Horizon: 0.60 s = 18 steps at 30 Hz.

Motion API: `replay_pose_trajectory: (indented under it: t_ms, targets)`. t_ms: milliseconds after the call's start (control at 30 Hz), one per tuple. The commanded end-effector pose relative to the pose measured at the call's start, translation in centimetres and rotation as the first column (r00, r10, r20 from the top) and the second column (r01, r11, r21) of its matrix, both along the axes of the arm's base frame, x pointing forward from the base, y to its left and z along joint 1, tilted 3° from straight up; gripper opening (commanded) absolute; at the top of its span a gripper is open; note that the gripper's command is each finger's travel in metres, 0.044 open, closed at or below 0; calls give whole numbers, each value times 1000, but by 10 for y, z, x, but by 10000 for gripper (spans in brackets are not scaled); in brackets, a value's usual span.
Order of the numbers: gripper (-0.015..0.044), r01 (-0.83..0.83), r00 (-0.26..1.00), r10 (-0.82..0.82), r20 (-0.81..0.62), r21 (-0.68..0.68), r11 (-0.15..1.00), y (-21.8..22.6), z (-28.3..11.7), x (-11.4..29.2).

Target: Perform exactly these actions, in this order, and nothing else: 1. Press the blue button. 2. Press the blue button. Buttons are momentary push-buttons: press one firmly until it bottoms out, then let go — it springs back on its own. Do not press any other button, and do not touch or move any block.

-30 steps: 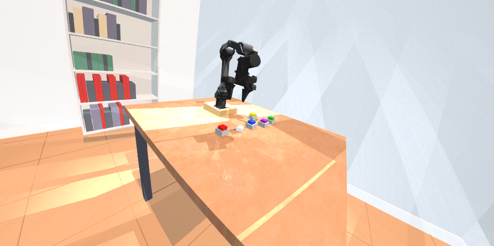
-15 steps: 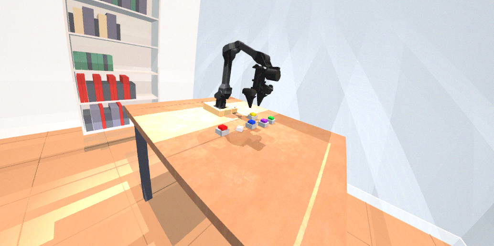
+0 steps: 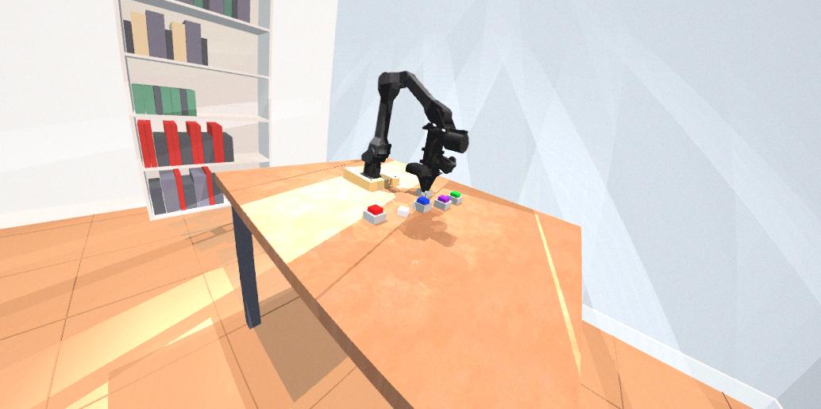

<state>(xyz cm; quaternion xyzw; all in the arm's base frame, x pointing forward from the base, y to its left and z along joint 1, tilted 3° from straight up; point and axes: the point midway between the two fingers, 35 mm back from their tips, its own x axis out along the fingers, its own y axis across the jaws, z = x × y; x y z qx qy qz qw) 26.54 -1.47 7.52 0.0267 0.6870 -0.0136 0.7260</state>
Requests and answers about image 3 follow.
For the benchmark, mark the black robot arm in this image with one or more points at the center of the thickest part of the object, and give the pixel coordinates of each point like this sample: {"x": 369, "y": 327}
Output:
{"x": 453, "y": 139}

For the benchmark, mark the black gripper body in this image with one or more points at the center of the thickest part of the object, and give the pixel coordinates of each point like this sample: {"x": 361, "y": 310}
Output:
{"x": 424, "y": 168}

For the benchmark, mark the blue button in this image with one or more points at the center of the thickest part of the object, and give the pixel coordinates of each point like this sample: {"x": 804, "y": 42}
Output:
{"x": 422, "y": 205}

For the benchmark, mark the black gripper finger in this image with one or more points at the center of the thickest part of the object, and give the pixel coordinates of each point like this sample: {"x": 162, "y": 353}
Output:
{"x": 432, "y": 179}
{"x": 423, "y": 181}

